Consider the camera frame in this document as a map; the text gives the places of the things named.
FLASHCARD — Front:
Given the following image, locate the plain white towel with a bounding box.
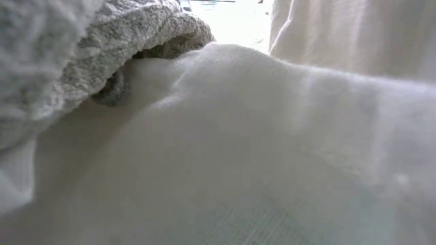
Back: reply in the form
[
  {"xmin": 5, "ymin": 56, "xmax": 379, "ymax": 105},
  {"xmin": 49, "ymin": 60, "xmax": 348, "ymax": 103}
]
[{"xmin": 0, "ymin": 42, "xmax": 436, "ymax": 245}]

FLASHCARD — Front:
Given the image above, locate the white waffle towel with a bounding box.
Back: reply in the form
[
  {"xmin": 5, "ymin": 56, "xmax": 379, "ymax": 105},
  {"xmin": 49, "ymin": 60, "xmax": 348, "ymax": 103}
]
[{"xmin": 0, "ymin": 0, "xmax": 215, "ymax": 152}]

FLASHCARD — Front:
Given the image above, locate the white red-checked towel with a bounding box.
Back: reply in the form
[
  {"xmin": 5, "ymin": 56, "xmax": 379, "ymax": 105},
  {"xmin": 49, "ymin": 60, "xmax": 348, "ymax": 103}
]
[{"xmin": 268, "ymin": 0, "xmax": 436, "ymax": 84}]

